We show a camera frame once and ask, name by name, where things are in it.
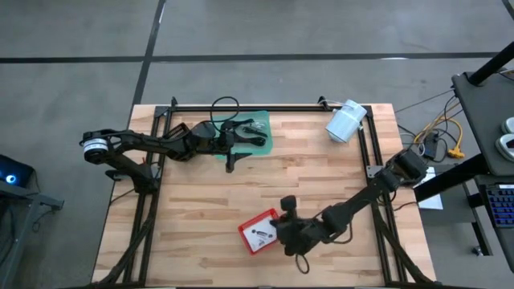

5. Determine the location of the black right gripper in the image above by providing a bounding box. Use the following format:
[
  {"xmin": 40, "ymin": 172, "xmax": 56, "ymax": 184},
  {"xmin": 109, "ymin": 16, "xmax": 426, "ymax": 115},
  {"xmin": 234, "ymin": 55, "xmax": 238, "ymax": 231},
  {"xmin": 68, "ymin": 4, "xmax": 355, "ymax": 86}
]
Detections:
[{"xmin": 269, "ymin": 218, "xmax": 328, "ymax": 257}]

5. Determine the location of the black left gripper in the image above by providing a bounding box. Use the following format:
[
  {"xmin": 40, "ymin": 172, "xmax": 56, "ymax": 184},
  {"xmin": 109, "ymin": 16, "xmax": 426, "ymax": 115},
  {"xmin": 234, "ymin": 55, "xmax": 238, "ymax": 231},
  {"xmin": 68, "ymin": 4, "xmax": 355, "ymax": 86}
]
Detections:
[{"xmin": 214, "ymin": 118, "xmax": 256, "ymax": 174}]

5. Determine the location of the teal translucent plastic bin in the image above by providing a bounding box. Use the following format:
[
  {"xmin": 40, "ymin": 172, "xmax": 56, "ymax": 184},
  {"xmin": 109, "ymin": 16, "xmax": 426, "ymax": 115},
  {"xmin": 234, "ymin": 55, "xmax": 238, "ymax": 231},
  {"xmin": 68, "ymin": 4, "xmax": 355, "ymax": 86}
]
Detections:
[{"xmin": 211, "ymin": 110, "xmax": 274, "ymax": 160}]

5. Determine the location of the red slotted plastic basket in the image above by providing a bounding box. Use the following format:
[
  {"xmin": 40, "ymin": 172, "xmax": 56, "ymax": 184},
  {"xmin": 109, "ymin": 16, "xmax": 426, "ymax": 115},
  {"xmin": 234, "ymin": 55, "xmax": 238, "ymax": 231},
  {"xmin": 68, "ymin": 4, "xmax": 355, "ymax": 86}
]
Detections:
[{"xmin": 237, "ymin": 207, "xmax": 282, "ymax": 256}]

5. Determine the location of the white cylindrical container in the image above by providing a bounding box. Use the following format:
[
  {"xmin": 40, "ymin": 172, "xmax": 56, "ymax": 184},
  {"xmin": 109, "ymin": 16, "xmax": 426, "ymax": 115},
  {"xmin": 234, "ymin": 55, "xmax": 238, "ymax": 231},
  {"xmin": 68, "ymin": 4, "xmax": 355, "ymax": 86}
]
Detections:
[{"xmin": 324, "ymin": 99, "xmax": 368, "ymax": 145}]

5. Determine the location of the white paper sheet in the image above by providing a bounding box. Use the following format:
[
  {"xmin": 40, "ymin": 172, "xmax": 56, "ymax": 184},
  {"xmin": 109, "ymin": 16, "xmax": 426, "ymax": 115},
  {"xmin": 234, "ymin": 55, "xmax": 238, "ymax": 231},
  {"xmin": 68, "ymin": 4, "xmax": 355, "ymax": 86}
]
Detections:
[{"xmin": 413, "ymin": 166, "xmax": 445, "ymax": 211}]

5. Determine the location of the black power adapter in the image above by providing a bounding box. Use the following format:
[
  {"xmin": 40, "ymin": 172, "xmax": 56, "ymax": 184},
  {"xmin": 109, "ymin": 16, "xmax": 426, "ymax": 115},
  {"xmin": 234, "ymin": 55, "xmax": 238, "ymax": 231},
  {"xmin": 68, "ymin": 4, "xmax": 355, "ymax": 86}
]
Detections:
[{"xmin": 424, "ymin": 131, "xmax": 442, "ymax": 160}]

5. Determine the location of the grey metal stand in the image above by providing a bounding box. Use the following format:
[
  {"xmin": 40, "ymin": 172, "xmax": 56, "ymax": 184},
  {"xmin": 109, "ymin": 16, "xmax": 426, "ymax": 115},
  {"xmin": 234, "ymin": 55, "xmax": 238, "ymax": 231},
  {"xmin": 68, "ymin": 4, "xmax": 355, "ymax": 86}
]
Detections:
[{"xmin": 0, "ymin": 180, "xmax": 65, "ymax": 289}]

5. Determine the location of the blue-lit computer case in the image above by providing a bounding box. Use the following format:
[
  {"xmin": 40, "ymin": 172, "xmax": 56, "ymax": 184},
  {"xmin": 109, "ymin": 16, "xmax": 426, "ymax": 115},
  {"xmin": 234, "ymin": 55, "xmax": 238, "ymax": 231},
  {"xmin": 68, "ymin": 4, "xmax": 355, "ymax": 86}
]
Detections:
[{"xmin": 0, "ymin": 154, "xmax": 35, "ymax": 189}]

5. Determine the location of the black backlit keyboard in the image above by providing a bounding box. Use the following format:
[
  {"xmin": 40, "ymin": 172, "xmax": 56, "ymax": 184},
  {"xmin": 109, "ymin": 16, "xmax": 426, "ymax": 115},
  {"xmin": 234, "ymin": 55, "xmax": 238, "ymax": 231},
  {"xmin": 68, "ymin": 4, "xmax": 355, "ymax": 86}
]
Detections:
[{"xmin": 484, "ymin": 183, "xmax": 514, "ymax": 229}]

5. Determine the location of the black side desk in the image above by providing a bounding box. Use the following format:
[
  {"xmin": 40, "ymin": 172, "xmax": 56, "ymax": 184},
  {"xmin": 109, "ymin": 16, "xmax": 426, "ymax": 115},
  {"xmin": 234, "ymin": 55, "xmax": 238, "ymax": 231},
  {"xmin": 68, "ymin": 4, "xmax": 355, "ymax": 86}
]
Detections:
[{"xmin": 413, "ymin": 39, "xmax": 514, "ymax": 274}]

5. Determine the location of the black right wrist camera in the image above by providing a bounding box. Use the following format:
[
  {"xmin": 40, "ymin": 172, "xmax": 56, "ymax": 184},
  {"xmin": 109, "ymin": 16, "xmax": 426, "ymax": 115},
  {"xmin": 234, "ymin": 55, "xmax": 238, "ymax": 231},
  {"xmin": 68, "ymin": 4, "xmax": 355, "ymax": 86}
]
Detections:
[{"xmin": 279, "ymin": 195, "xmax": 299, "ymax": 221}]

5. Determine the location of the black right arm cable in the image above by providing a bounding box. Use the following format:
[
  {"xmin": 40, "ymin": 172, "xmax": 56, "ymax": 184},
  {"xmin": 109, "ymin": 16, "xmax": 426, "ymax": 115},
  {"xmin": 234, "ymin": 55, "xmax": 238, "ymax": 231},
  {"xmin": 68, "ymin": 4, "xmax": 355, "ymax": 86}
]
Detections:
[{"xmin": 295, "ymin": 222, "xmax": 354, "ymax": 275}]

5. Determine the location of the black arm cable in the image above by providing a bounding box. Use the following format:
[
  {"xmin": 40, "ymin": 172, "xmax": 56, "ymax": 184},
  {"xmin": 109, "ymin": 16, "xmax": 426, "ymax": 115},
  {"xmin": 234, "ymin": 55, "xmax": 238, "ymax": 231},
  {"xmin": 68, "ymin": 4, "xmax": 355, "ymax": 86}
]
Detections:
[
  {"xmin": 295, "ymin": 222, "xmax": 354, "ymax": 275},
  {"xmin": 210, "ymin": 96, "xmax": 241, "ymax": 133}
]

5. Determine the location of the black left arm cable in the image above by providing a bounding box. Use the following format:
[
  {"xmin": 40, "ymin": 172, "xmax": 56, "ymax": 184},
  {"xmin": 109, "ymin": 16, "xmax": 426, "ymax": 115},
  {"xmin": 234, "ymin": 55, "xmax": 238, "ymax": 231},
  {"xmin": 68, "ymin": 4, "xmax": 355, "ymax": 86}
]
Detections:
[{"xmin": 210, "ymin": 96, "xmax": 241, "ymax": 133}]

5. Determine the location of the black aluminium table frame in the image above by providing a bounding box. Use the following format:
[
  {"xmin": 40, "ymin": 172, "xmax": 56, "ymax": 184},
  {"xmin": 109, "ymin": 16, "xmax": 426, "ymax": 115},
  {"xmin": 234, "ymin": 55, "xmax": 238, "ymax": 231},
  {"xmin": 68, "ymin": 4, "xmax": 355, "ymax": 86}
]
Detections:
[{"xmin": 92, "ymin": 96, "xmax": 437, "ymax": 289}]

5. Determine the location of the yellow extension cable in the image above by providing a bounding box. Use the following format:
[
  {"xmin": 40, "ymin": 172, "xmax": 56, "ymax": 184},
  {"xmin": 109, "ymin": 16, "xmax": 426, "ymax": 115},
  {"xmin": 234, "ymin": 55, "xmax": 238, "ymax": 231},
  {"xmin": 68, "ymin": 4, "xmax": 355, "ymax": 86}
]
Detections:
[{"xmin": 413, "ymin": 102, "xmax": 467, "ymax": 160}]

